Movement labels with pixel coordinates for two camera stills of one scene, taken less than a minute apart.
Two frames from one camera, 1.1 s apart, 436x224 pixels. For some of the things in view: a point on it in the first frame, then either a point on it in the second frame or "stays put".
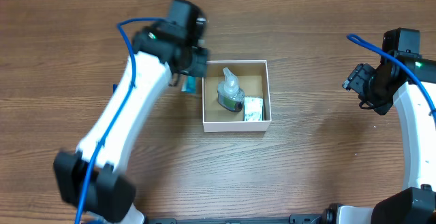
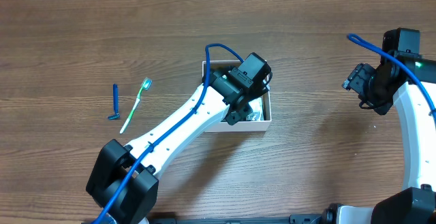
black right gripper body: (358, 80) stays put
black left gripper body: (196, 60) -> (238, 113)
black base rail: (294, 219) stays put
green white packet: (253, 109) stays put
